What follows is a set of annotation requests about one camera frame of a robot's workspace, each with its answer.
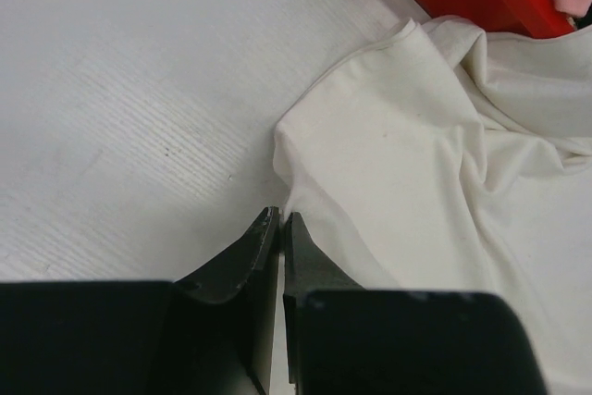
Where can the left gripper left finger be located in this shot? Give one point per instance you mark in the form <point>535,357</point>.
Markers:
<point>210,332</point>

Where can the white t shirt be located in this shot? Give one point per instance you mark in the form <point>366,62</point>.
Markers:
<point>449,158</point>

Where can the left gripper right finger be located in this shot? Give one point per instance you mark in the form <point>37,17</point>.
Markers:
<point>345,339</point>

